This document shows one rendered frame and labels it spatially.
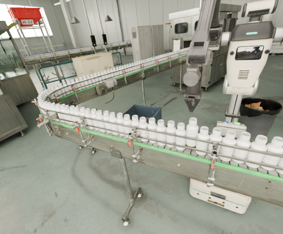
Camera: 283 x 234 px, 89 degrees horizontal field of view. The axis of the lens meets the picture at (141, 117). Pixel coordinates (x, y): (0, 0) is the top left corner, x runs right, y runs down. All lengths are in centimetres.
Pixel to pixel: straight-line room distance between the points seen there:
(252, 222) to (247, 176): 107
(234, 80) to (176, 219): 137
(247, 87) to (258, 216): 124
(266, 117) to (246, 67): 123
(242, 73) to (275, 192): 75
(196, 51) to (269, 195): 76
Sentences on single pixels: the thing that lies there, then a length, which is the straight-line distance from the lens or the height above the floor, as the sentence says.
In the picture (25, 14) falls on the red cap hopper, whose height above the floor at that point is 261.
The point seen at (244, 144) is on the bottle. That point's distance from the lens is 82.
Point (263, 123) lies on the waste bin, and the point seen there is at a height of 45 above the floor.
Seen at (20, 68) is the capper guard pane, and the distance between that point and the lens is 592.
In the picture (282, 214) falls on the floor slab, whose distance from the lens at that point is 211.
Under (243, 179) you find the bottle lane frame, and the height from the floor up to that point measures 94.
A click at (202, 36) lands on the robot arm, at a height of 158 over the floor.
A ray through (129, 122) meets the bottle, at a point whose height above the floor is 112.
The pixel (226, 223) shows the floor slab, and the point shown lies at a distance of 186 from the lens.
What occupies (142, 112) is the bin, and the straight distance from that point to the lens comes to 160.
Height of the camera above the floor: 161
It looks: 30 degrees down
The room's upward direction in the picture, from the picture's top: 7 degrees counter-clockwise
